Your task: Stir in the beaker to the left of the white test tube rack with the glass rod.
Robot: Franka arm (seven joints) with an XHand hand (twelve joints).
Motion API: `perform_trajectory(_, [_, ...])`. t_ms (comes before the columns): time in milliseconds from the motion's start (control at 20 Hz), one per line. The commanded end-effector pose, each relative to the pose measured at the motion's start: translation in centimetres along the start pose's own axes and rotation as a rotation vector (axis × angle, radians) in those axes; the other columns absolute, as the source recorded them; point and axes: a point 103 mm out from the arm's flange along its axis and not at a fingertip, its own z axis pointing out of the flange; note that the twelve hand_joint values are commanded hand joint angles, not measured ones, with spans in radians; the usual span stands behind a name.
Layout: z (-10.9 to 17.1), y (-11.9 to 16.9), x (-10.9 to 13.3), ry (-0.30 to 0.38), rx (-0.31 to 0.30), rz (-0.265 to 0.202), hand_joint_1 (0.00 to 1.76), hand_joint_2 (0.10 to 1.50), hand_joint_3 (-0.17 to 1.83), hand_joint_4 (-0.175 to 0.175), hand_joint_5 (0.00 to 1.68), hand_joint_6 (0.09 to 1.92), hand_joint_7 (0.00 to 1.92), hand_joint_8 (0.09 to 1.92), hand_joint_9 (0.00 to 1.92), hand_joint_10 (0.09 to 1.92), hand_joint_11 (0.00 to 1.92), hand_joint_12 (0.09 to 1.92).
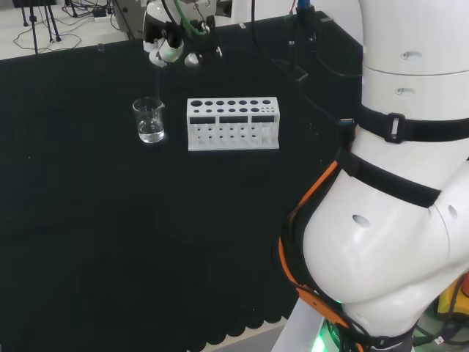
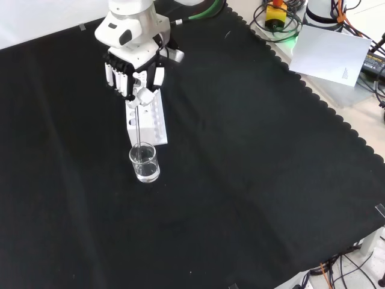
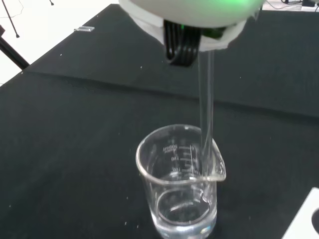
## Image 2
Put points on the grey metal bench leg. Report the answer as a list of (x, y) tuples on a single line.
[(370, 241)]

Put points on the yellow stop button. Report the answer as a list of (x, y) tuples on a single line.
[(276, 13)]

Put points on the black power adapter yellow label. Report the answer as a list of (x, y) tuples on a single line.
[(374, 64)]

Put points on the pale board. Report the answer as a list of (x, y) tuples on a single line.
[(328, 54)]

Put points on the black bench cloth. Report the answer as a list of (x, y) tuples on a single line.
[(240, 150)]

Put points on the white test tube rack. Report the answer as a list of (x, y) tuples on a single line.
[(147, 129)]

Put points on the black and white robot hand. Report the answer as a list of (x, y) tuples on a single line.
[(132, 54)]

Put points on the clear tape piece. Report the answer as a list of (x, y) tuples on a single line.
[(233, 286), (82, 27), (380, 209)]

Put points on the clear glass beaker with water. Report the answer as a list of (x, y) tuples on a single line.
[(144, 164)]

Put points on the clear glass rod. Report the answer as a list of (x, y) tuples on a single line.
[(138, 126)]

